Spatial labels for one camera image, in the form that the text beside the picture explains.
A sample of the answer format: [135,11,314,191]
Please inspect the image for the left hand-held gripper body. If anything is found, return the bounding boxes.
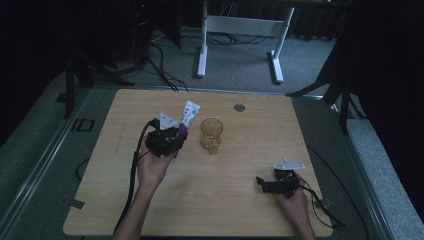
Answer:
[145,111,184,159]

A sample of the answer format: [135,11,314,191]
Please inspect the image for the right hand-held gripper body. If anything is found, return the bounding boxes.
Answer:
[270,158,306,200]

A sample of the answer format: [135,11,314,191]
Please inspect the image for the white and purple toothpaste tube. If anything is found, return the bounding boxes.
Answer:
[170,100,202,166]

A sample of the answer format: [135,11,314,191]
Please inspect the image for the person's right hand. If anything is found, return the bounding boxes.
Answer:
[274,173,311,225]

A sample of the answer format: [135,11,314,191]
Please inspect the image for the person's left hand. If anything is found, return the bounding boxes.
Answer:
[136,134,178,194]

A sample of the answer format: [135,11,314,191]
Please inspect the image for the clear glass cup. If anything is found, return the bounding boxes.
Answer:
[199,117,224,156]

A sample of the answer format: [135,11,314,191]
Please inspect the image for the black metal stand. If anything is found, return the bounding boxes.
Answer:
[285,63,368,136]
[63,46,135,120]

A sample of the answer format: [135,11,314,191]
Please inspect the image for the black computer tower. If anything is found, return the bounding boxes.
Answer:
[123,0,155,65]

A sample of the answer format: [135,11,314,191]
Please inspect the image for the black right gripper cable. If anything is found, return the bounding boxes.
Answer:
[295,175,347,231]

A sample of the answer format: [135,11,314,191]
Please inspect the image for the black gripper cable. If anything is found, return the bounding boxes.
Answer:
[295,175,347,231]
[113,119,162,234]

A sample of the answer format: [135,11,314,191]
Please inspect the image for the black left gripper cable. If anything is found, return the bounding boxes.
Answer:
[113,119,162,234]

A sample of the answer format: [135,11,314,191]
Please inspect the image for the thin black floor cable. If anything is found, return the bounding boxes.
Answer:
[75,157,92,183]
[305,145,370,240]

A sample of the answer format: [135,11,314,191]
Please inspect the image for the black floor cables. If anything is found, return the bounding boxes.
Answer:
[146,31,190,93]

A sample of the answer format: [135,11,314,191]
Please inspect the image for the white desk frame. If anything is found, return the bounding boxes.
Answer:
[196,0,296,85]

